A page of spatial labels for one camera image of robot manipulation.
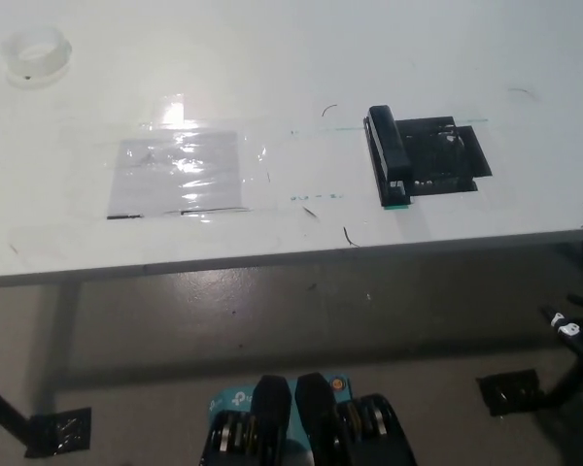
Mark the clear plastic sheet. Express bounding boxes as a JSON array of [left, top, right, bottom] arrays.
[[106, 130, 251, 220]]

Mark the black floor tape patch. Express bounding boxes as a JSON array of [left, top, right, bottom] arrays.
[[24, 406, 93, 459], [475, 368, 546, 417]]

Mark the clear tape roll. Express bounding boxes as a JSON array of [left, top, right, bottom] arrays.
[[0, 25, 74, 90]]

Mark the black table leg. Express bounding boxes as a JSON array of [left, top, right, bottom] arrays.
[[538, 339, 583, 400], [0, 375, 36, 430]]

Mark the robot torso black teal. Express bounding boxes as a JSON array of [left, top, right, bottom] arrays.
[[196, 372, 418, 466]]

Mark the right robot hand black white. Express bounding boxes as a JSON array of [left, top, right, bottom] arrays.
[[537, 290, 583, 351]]

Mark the black stapler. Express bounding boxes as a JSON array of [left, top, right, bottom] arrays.
[[362, 104, 415, 209]]

